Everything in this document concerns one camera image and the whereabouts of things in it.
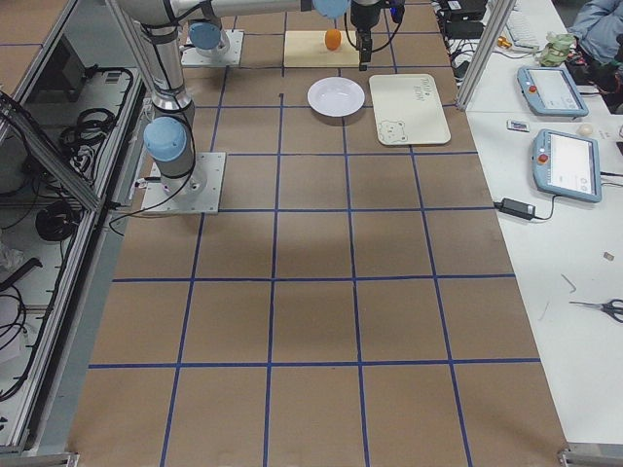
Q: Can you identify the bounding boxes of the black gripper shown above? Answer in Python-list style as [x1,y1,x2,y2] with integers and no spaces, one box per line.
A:
[350,0,383,71]

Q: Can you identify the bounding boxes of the orange fruit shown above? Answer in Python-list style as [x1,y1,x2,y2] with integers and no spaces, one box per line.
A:
[324,28,342,51]

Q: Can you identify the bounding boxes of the white round plate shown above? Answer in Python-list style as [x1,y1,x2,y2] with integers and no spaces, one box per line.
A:
[307,77,365,118]

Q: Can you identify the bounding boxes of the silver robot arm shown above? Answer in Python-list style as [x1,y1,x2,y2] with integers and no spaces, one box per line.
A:
[118,1,335,181]

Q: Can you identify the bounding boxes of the cream bear tray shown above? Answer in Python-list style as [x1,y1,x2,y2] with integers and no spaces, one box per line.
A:
[369,74,451,146]

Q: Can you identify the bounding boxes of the wooden cutting board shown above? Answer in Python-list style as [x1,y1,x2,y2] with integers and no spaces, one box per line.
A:
[283,30,359,68]

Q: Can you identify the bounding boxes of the white keyboard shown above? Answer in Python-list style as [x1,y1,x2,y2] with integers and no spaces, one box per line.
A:
[505,10,539,51]

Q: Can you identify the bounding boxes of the small white card box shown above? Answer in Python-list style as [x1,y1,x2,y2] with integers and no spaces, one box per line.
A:
[506,120,531,132]

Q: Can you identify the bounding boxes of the upper blue teach pendant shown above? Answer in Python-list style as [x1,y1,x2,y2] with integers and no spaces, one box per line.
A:
[517,66,589,118]

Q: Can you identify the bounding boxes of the blue teach pendant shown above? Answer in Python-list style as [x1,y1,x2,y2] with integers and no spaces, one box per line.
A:
[517,66,589,118]
[531,129,603,203]

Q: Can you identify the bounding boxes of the black power adapter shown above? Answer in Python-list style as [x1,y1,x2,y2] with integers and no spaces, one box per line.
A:
[496,198,535,220]

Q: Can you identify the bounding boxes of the lower blue teach pendant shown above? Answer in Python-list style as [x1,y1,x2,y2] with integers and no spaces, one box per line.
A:
[531,129,603,203]

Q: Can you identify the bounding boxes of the small cream ball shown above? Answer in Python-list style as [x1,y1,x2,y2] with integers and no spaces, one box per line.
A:
[577,124,594,137]

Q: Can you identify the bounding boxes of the person in blue jacket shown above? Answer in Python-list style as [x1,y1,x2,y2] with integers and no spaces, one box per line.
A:
[568,0,622,66]

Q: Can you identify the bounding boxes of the hex key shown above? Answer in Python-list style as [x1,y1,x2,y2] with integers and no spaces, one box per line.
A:
[561,273,577,294]

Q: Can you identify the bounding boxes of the black scissors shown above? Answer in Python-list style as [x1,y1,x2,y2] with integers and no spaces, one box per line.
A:
[570,299,623,323]

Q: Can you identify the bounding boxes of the aluminium frame post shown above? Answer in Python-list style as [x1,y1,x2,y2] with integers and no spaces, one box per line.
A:
[457,0,516,111]

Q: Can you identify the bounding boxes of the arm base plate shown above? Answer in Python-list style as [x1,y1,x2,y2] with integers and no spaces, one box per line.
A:
[181,29,244,68]
[141,152,226,216]

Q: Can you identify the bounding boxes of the control cabinet with cables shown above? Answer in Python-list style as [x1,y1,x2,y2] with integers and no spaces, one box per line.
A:
[1,1,150,464]

